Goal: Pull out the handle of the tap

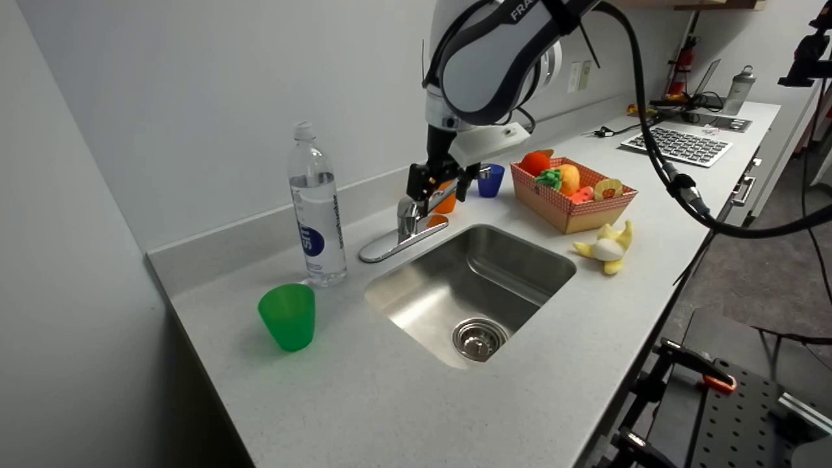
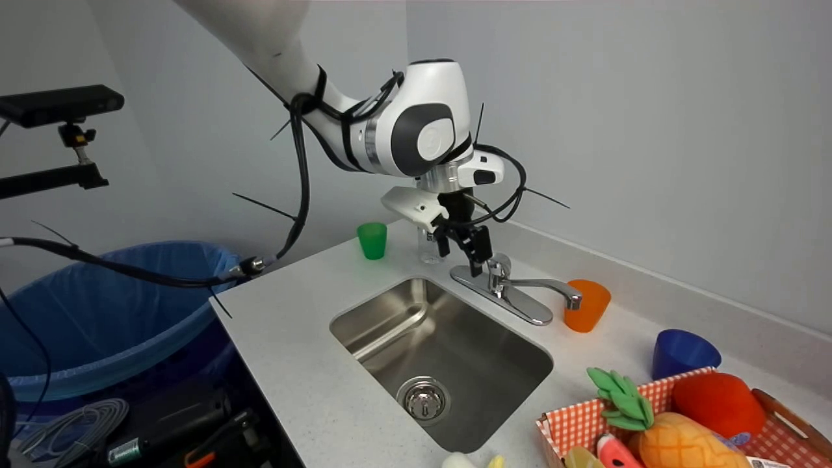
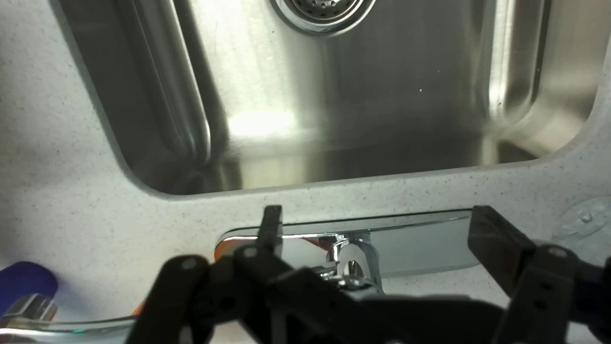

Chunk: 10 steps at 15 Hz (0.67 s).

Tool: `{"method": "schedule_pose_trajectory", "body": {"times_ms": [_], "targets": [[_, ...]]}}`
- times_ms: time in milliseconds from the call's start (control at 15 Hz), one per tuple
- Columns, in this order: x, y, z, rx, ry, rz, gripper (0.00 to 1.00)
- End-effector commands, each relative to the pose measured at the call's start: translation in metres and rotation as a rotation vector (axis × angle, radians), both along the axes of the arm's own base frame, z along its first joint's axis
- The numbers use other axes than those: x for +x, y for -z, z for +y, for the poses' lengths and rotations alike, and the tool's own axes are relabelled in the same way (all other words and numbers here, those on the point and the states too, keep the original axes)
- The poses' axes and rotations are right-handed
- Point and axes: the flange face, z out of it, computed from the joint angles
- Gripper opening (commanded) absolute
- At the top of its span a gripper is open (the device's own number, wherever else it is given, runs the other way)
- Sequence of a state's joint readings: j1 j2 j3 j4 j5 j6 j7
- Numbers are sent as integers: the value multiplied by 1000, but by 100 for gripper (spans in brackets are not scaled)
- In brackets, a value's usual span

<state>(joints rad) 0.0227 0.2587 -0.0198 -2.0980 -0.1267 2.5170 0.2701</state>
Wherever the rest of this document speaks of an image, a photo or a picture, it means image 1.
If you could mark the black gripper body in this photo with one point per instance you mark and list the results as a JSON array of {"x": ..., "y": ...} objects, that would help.
[{"x": 444, "y": 145}]

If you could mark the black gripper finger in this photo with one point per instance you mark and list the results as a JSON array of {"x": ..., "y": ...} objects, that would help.
[
  {"x": 469, "y": 180},
  {"x": 417, "y": 182}
]

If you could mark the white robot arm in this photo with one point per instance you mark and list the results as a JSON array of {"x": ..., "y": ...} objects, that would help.
[{"x": 485, "y": 69}]

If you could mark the blue plastic cup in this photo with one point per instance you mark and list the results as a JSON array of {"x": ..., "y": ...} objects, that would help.
[{"x": 489, "y": 180}]

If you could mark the orange plastic cup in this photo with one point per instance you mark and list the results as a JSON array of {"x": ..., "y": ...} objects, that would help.
[{"x": 445, "y": 203}]

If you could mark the red-orange toy pepper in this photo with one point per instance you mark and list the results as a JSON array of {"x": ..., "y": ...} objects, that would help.
[{"x": 536, "y": 162}]

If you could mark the chrome faucet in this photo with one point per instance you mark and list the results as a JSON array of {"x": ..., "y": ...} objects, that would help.
[{"x": 392, "y": 251}]

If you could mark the green toy vegetable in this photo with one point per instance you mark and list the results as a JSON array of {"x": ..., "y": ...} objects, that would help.
[{"x": 549, "y": 180}]

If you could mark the wooden fruit basket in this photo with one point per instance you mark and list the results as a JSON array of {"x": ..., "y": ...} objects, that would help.
[{"x": 562, "y": 214}]

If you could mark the orange toy fruit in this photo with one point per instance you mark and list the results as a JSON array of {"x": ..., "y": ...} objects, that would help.
[{"x": 570, "y": 178}]

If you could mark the clear plastic water bottle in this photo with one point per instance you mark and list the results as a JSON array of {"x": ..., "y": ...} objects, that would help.
[{"x": 318, "y": 217}]

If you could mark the stainless steel sink basin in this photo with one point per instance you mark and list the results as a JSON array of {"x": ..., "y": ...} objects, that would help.
[{"x": 432, "y": 295}]

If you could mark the red toy fruit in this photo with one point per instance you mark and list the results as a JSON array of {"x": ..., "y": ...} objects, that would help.
[{"x": 580, "y": 195}]

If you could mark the sliced toy fruit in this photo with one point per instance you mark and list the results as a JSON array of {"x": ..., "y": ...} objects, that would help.
[{"x": 610, "y": 187}]

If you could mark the small black counter item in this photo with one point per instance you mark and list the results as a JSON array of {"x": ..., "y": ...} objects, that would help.
[{"x": 613, "y": 130}]

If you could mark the yellow toy banana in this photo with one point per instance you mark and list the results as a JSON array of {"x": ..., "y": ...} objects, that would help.
[{"x": 610, "y": 251}]

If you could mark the metal sink drain strainer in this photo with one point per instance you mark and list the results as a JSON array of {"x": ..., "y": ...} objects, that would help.
[{"x": 480, "y": 339}]

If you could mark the green plastic cup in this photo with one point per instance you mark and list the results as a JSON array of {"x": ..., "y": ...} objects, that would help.
[{"x": 288, "y": 314}]

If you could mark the white computer keyboard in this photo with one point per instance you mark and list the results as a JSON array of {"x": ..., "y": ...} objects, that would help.
[{"x": 679, "y": 145}]

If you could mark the red fire extinguisher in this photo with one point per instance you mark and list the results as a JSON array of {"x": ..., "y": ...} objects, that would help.
[{"x": 679, "y": 65}]

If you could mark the black desktop device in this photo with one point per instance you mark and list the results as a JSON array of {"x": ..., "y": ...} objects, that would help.
[{"x": 703, "y": 112}]

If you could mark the grey drink bottle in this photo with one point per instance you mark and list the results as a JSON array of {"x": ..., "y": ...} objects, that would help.
[{"x": 739, "y": 92}]

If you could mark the wooden shelf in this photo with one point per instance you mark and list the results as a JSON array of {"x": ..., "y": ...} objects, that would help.
[{"x": 693, "y": 4}]

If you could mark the black clamp orange tip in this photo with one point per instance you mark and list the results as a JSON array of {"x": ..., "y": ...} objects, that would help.
[{"x": 705, "y": 368}]

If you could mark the black perforated cart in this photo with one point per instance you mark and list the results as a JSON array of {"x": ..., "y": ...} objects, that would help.
[{"x": 744, "y": 424}]

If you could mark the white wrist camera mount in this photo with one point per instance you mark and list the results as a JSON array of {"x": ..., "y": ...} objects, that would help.
[{"x": 495, "y": 140}]

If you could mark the white wall outlet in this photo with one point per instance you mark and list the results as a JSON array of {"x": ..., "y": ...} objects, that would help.
[{"x": 580, "y": 76}]

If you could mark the black camera stand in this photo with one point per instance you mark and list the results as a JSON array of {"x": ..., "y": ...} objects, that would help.
[{"x": 809, "y": 52}]

